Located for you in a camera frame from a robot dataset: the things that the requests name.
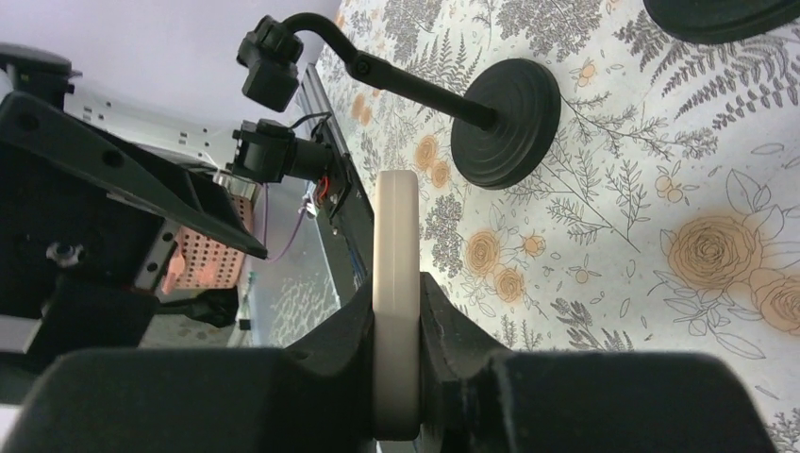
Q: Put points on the pink perforated plastic basket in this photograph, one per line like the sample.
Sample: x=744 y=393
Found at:
x=201 y=263

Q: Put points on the floral patterned table mat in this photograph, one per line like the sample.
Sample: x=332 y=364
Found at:
x=664 y=217

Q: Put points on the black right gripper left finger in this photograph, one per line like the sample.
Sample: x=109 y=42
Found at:
x=312 y=396

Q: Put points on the black phone stand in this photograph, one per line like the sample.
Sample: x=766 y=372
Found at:
x=502 y=128
x=720 y=21

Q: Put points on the phone with beige case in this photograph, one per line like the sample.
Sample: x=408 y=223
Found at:
x=396 y=307

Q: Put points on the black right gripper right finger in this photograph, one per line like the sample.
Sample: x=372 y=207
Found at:
x=480 y=396

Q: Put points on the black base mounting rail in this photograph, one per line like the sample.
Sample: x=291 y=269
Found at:
x=346 y=220

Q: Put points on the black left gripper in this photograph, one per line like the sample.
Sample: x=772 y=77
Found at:
x=70 y=254

